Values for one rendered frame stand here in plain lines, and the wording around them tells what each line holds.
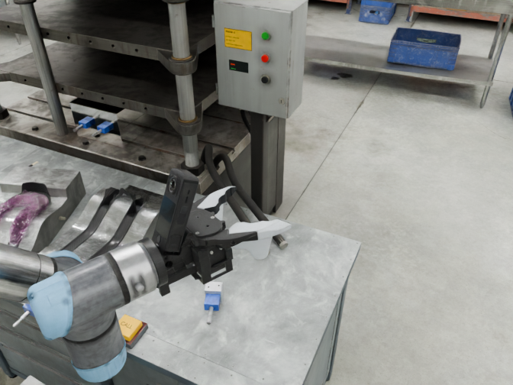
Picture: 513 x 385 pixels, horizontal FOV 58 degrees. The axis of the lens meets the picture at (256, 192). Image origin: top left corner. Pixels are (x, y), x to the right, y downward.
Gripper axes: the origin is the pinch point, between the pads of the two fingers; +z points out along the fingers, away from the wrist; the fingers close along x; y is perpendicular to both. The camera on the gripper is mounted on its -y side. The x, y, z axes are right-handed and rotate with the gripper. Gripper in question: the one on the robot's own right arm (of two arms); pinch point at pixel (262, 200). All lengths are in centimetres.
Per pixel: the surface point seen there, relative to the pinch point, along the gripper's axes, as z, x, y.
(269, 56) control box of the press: 62, -82, 4
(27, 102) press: -2, -220, 38
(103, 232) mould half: -9, -82, 46
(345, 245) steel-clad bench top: 59, -40, 61
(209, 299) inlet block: 7, -43, 56
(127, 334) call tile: -18, -46, 56
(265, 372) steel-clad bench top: 8, -17, 64
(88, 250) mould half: -16, -77, 47
